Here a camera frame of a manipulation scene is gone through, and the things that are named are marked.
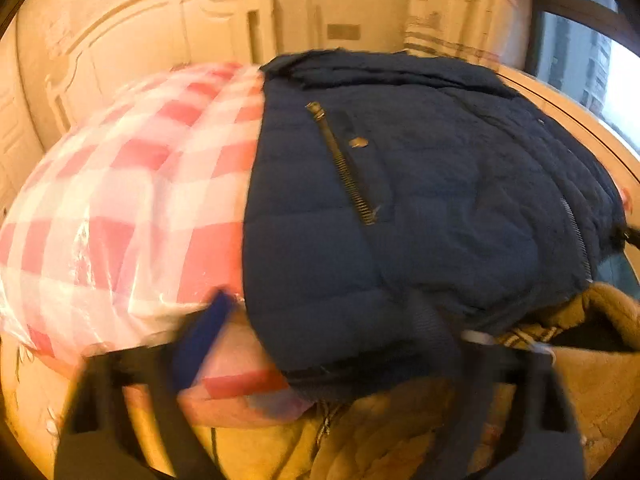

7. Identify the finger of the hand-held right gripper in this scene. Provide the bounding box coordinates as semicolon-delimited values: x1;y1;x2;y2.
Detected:
607;224;640;253

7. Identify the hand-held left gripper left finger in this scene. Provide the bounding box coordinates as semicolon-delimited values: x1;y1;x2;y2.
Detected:
54;287;237;480

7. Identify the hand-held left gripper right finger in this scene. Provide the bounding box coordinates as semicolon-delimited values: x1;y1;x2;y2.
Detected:
407;287;587;480

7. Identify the navy blue puffer jacket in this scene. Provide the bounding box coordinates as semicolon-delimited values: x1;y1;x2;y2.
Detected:
241;49;628;403

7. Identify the white window sill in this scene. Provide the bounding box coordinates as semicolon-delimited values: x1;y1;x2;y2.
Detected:
495;62;640;196

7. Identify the tan fleece coat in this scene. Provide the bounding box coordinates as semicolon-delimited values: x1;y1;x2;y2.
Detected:
280;282;640;480

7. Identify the pink checkered quilt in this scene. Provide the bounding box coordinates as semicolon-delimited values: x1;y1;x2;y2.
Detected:
0;62;311;428

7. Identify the yellow floral bed sheet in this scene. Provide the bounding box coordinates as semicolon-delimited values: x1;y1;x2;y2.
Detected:
0;337;321;480

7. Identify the dark framed window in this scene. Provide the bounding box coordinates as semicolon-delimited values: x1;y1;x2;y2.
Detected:
525;0;640;156

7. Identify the printed beige curtain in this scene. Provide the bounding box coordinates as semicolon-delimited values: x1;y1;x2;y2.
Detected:
404;0;533;68

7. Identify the white wardrobe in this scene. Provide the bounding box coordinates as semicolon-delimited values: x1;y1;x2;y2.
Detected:
0;35;46;211

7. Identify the white wooden headboard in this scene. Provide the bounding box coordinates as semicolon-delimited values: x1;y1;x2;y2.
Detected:
15;0;278;136

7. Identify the gold wall socket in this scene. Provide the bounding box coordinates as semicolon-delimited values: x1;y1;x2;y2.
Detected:
326;22;362;41

